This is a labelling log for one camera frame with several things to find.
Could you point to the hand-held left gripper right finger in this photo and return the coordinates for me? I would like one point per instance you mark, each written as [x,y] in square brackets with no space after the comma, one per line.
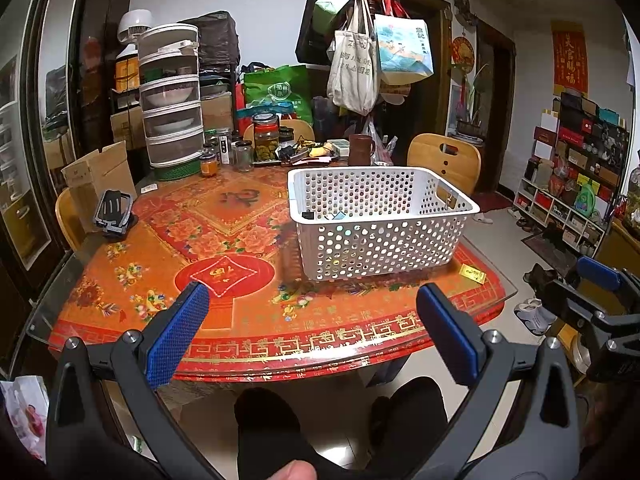
[447,332]

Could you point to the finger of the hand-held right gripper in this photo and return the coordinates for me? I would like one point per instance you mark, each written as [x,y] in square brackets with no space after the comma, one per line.
[597,272]

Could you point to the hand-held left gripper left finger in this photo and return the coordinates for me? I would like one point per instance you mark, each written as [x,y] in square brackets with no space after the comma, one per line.
[177,330]

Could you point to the white perforated plastic basket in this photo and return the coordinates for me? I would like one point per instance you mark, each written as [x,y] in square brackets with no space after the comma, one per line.
[380,245]

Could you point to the person's left hand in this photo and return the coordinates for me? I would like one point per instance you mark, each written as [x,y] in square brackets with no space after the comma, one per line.
[294,474]

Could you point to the dark door mat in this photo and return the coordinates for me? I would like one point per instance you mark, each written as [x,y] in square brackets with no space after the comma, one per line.
[547,251]

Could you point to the pair of black shoes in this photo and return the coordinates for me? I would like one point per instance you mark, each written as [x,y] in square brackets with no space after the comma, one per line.
[537,275]

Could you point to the white cube storage shelf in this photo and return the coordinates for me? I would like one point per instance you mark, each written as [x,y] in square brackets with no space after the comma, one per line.
[560,212]

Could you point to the green detergent bottle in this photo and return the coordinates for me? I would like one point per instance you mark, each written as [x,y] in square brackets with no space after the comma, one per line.
[583,200]

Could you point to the white slippers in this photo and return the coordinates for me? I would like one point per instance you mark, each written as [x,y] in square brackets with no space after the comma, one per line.
[532,312]

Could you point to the round metal basin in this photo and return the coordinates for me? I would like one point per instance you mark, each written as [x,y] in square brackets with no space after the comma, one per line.
[579,355]

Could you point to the red floral tablecloth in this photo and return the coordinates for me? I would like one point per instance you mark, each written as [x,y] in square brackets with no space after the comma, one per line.
[225,240]

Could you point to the white slipper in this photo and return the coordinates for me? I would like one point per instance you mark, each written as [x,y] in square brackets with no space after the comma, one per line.
[482,218]

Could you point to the red door mat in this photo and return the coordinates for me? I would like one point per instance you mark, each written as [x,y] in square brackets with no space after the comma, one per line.
[492,201]

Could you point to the stack of gift boxes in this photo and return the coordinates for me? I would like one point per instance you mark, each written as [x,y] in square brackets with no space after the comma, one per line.
[580,145]

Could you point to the black phone holder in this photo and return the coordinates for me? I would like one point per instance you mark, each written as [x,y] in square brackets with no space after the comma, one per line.
[115,210]

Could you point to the person's legs in black trousers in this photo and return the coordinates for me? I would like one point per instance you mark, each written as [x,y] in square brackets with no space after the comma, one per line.
[270,430]

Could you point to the green plastic tray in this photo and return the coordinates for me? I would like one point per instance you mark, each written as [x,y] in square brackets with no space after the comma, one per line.
[172,171]

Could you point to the small orange jar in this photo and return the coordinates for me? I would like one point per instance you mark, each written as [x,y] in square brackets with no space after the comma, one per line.
[208,165]

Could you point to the wooden chair with oval cutout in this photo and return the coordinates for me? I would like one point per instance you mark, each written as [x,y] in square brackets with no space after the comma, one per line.
[445,160]

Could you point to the open cardboard box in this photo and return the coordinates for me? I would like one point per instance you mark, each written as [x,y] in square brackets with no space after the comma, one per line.
[97,175]

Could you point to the white printed plastic bag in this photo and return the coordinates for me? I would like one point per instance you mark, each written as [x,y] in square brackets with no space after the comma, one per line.
[25,415]

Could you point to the empty glass jar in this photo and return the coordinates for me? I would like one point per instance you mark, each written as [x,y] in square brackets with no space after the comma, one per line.
[243,156]

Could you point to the clear plastic bag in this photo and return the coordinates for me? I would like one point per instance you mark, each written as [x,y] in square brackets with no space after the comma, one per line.
[377,142]

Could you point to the brown ceramic mug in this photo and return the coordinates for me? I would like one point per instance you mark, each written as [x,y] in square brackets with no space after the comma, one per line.
[361,149]

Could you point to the black tray of small goods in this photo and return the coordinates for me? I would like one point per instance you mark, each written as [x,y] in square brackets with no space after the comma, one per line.
[295,159]

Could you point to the potted green plant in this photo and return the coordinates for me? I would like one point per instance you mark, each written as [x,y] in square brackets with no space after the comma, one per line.
[470,105]

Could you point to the glass jar of pickles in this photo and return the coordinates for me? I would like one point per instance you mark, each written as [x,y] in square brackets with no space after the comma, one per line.
[265,137]

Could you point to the brown cardboard carton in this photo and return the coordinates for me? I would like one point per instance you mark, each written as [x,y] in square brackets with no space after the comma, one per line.
[216,112]

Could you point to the stacked food cover tower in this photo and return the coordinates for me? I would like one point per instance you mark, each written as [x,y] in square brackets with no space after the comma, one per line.
[170,100]

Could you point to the red round hanging ornament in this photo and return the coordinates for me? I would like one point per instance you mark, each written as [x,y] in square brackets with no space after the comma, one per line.
[462,51]

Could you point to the dark glass door cabinet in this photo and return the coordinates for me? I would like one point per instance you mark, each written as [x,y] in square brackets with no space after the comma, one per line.
[40,110]

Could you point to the green shopping bag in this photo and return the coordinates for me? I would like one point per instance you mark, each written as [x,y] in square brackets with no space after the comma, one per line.
[280,90]

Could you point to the beige canvas tote bag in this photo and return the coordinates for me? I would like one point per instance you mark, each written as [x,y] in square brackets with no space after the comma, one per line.
[352,70]

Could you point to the blue printed paper bag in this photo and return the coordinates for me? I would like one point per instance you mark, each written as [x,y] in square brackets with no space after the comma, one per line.
[402,47]

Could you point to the black plastic wrapped bundle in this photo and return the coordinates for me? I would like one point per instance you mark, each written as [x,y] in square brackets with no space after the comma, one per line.
[215,40]

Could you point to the white round fan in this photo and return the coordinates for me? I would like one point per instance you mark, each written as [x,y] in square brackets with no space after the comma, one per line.
[135,22]

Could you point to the black hanging bag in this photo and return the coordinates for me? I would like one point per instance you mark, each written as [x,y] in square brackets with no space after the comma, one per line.
[307,30]

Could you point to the green gift bag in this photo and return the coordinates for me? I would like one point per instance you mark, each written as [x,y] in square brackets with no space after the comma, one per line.
[332,2]

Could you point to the red wall scroll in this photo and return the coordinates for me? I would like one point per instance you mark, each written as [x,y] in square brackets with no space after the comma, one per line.
[569,60]

